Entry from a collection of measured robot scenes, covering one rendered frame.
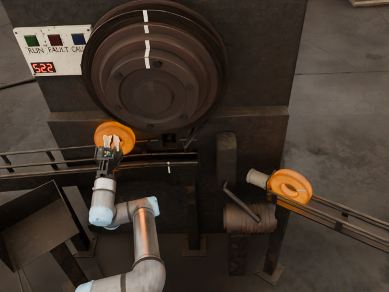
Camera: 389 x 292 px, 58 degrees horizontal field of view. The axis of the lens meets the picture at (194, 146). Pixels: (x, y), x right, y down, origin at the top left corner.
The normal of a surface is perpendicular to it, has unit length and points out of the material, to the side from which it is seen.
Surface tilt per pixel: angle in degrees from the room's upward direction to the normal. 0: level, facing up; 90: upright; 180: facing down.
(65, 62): 90
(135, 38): 29
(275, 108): 0
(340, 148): 0
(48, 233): 5
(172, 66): 90
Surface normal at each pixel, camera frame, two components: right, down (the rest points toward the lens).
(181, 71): -0.01, 0.72
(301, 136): -0.05, -0.69
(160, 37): 0.15, -0.29
